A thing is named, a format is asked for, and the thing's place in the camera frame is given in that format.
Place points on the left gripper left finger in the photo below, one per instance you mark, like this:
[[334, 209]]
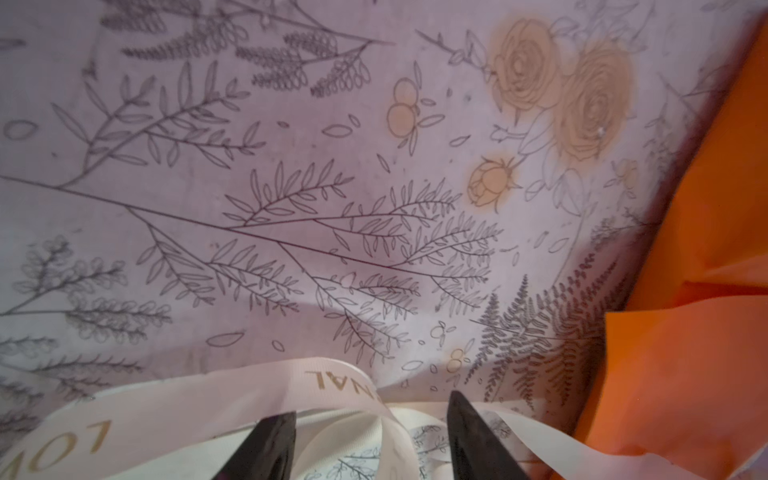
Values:
[[267, 452]]

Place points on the orange wrapping paper sheet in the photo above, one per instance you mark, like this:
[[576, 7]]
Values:
[[685, 374]]

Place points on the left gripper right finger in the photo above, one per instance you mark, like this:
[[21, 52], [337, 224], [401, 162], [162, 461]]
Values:
[[476, 452]]

